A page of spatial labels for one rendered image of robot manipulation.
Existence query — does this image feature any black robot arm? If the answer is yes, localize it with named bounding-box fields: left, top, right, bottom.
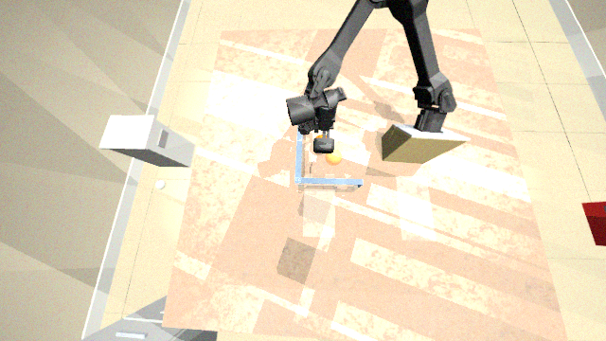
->
left=286, top=0, right=457, bottom=135

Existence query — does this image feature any see-through yellow ball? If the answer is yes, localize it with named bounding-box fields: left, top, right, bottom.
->
left=325, top=149, right=342, bottom=166

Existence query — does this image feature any light blue wall top edge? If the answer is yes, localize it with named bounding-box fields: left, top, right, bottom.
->
left=294, top=128, right=364, bottom=185

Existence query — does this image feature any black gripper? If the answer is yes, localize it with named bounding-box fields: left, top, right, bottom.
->
left=313, top=114, right=336, bottom=153

